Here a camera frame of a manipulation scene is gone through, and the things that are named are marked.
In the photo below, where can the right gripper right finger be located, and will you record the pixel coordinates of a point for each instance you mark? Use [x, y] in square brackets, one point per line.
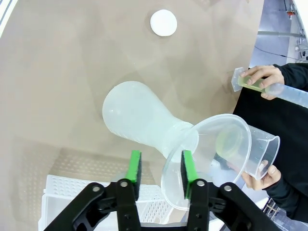
[199, 207]

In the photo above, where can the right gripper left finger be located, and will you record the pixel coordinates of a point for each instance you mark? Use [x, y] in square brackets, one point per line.
[125, 204]

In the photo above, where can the clear plastic funnel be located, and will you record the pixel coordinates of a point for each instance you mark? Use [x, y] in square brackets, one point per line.
[211, 134]

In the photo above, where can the clear plastic measuring beaker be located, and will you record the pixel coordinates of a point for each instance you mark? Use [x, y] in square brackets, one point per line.
[262, 146]

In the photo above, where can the translucent plastic erlenmeyer flask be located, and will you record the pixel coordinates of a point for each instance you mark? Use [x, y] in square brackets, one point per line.
[134, 113]

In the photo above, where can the clear plastic graduated cylinder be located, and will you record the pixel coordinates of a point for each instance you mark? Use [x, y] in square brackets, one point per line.
[288, 92]

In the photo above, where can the white round flask cap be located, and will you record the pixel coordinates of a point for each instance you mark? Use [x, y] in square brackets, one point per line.
[163, 22]

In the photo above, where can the person's right forearm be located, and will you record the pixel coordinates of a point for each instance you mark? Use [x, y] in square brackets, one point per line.
[296, 74]

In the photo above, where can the person's left forearm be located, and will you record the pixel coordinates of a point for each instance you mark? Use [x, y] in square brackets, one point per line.
[293, 195]

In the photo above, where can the person's left hand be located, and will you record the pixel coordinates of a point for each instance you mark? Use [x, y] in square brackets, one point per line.
[269, 179]

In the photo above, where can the person's right hand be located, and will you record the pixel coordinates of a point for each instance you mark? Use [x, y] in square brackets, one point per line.
[272, 74]

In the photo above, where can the white perforated plastic basket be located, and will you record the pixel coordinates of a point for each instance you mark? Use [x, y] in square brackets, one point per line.
[72, 192]

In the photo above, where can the person in black shirt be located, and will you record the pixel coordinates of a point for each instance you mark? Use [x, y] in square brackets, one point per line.
[276, 120]

